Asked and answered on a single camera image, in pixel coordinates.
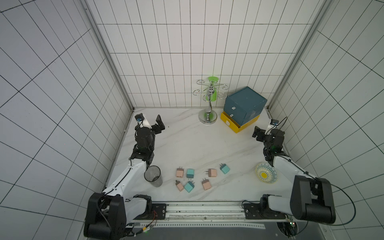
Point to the pink plug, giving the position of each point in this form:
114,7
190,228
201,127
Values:
206,184
179,186
180,173
212,173

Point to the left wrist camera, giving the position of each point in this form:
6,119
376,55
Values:
142,122

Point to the green leaf ornament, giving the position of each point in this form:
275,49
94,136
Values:
213,90

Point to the teal plug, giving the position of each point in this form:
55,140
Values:
190,173
224,168
189,186

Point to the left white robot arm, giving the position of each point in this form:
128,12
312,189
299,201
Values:
110,212

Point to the yellow bottom drawer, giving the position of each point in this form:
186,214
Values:
235,127

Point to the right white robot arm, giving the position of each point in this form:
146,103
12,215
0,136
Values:
311,198

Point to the dark mesh cup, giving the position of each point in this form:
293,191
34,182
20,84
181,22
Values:
153,175

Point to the silver cup tree stand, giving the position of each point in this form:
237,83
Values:
208,116

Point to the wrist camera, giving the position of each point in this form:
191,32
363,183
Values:
272,125
142,122

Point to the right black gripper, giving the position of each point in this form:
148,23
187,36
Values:
263,136

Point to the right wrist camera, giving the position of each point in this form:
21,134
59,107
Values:
272,125

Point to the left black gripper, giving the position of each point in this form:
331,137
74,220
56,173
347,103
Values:
161,125

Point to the patterned yellow plate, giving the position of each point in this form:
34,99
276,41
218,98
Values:
266,173

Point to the metal base rail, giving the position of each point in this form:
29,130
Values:
222,214

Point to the teal drawer cabinet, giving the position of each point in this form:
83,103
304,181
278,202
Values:
244,105

